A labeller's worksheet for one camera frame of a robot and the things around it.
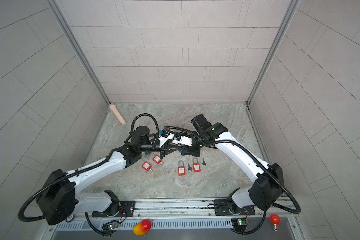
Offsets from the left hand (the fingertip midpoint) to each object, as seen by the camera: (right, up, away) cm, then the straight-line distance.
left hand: (182, 147), depth 68 cm
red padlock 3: (-16, -11, +18) cm, 26 cm away
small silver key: (+3, -15, +16) cm, 23 cm away
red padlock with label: (-1, -16, +14) cm, 21 cm away
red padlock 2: (-21, -14, +16) cm, 29 cm away
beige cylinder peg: (-53, +21, +42) cm, 71 cm away
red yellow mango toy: (-17, -33, -5) cm, 38 cm away
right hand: (0, -2, +4) cm, 5 cm away
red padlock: (+7, -14, +15) cm, 22 cm away
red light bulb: (+41, -32, -2) cm, 52 cm away
